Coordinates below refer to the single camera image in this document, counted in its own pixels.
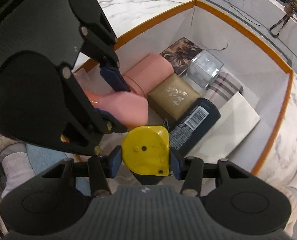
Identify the yellow tape measure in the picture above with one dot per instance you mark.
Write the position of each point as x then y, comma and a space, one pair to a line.
146, 151

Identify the brown floral box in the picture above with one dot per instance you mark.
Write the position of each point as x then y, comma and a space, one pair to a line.
180, 54

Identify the brown strap bag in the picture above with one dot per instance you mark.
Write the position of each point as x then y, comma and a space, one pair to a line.
289, 9

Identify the pink cylinder container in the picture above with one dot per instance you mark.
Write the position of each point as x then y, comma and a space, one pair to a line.
147, 74

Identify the plaid glasses case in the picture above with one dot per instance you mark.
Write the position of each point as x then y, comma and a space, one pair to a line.
222, 89

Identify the white rectangular box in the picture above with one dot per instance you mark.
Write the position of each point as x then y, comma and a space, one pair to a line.
237, 120

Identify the gold rectangular box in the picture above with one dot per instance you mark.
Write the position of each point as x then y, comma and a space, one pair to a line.
171, 98

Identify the dark blue spray can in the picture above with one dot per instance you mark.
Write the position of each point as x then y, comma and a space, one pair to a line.
189, 129

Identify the pink pump bottle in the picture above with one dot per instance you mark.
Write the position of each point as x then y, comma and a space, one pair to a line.
128, 108

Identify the clear plastic cube box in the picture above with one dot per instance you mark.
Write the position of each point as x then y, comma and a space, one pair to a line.
204, 68

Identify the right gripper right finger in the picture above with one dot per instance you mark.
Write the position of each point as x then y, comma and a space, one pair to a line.
233, 197

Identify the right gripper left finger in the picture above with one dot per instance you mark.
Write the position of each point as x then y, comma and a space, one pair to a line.
58, 197

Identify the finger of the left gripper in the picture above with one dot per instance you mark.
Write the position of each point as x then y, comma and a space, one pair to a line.
99, 40
43, 104

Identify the orange storage box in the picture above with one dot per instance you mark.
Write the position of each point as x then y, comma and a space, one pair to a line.
264, 75

